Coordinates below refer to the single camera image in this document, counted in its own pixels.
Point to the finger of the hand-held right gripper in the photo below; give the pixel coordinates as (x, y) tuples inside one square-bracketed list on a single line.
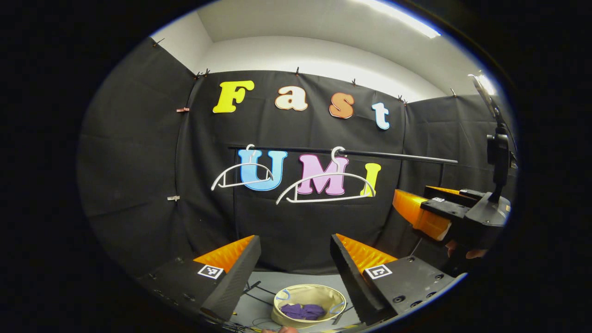
[(439, 208), (451, 192)]

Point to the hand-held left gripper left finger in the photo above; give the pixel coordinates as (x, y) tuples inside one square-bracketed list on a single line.
[(233, 277)]

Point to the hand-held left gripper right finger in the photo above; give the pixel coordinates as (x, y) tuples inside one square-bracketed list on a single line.
[(349, 277)]

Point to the beige fabric laundry hamper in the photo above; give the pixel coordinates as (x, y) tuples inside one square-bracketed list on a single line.
[(284, 319)]

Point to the white plastic clothes hanger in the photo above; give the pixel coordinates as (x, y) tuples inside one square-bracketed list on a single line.
[(231, 170), (323, 175)]

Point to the black metal clothes rack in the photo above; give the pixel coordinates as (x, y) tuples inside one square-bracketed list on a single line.
[(402, 157)]

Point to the small ceiling light panel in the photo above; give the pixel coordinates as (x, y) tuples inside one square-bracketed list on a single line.
[(488, 84)]

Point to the black backdrop cloth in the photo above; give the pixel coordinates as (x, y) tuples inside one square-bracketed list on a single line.
[(138, 162)]

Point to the long ceiling light panel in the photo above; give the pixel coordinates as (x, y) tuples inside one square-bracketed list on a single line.
[(407, 16)]

